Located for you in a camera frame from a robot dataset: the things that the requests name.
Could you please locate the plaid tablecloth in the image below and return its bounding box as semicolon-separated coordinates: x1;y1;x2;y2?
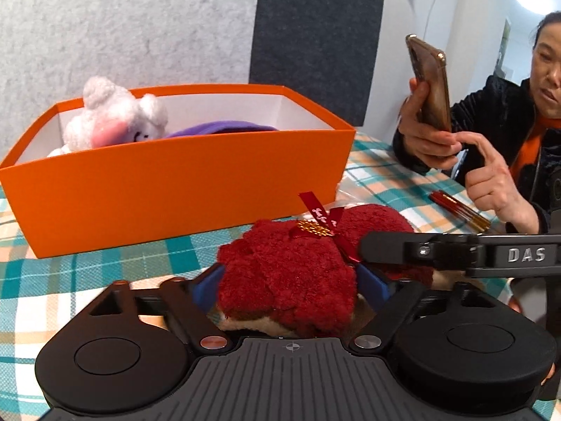
0;126;561;421

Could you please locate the white plush toy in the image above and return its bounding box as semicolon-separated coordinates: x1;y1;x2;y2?
47;76;169;157

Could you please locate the red plush toy with ribbon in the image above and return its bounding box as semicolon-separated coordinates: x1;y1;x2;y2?
217;191;434;339

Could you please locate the purple cloth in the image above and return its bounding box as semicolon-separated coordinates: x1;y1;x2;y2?
164;123;281;139

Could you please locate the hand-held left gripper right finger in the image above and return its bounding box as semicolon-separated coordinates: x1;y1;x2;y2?
348;265;524;356

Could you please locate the red and gold chopstick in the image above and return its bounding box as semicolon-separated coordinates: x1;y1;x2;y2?
434;190;494;227
428;193;488;233

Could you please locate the gold smartphone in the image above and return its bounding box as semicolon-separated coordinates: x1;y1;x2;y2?
405;34;452;133

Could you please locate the orange cardboard box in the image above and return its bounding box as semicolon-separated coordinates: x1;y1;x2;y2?
0;84;357;259

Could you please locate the clear plastic wrap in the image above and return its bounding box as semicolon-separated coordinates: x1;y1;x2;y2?
335;174;383;212

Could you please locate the light grey felt board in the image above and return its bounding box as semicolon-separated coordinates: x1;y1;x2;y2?
0;0;264;117

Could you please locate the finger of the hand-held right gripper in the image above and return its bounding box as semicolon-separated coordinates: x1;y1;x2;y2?
358;230;479;273

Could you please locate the dark grey felt board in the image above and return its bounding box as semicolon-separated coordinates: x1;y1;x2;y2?
248;0;389;127

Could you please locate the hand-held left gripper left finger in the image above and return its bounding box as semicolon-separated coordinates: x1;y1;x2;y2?
90;265;234;354

